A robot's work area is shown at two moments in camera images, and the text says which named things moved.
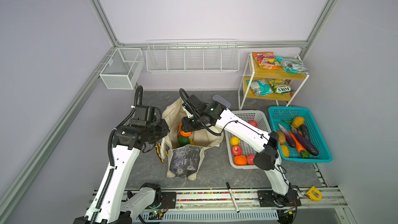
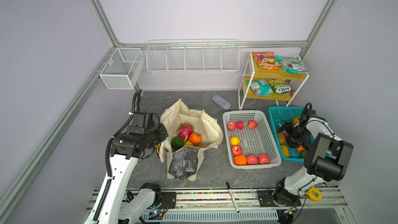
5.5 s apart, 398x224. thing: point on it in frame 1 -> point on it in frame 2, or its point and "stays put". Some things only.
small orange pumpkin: x=187 y=134 -> x=195 y=138
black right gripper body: x=192 y=124 -> x=295 y=135
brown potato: x=282 y=137 stays put
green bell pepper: x=183 y=140 -> x=176 y=142
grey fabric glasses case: x=217 y=98 stays put
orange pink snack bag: x=266 y=60 stays put
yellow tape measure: x=314 y=194 stays put
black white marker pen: x=232 y=196 stays put
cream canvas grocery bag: x=184 y=150 stays put
